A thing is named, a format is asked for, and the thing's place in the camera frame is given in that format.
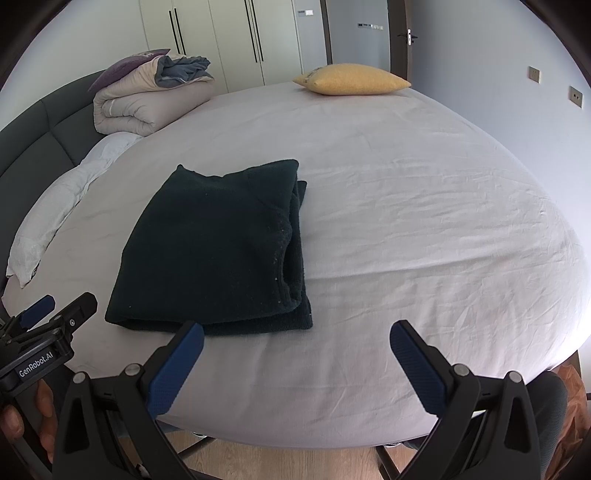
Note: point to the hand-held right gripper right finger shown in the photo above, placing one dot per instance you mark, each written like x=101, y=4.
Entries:
x=415, y=364

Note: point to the row of wall switches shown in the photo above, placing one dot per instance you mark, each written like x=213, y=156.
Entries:
x=371, y=26

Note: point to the dark green sweater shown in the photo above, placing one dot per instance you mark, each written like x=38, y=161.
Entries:
x=207, y=249

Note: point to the dark brown door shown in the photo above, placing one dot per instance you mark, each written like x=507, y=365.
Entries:
x=398, y=46

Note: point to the white pillow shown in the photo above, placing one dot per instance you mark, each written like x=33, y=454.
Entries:
x=55, y=203

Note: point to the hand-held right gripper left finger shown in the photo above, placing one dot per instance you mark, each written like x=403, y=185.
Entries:
x=178, y=369

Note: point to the yellow pillow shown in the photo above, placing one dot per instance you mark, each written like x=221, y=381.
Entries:
x=355, y=79

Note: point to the person's left hand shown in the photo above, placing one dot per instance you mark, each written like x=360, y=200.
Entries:
x=48, y=415

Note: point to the grey fabric chair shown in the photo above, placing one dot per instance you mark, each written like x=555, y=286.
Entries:
x=551, y=406

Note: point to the purple pillow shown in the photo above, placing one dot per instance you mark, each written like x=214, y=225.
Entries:
x=122, y=69

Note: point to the folded beige duvet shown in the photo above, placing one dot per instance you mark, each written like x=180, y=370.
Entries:
x=138, y=110

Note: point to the grey padded headboard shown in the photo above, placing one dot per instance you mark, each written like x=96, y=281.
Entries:
x=27, y=143

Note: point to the dark brown door frame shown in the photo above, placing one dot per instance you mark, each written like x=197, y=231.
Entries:
x=326, y=32

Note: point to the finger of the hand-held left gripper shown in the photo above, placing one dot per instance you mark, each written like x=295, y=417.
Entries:
x=39, y=308
x=78, y=309

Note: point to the blue-grey crumpled cloth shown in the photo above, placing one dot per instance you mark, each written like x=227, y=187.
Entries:
x=184, y=71

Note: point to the brown bag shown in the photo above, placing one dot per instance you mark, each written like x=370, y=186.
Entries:
x=572, y=406

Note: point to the bed with white sheet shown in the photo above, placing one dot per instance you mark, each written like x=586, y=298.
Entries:
x=392, y=230

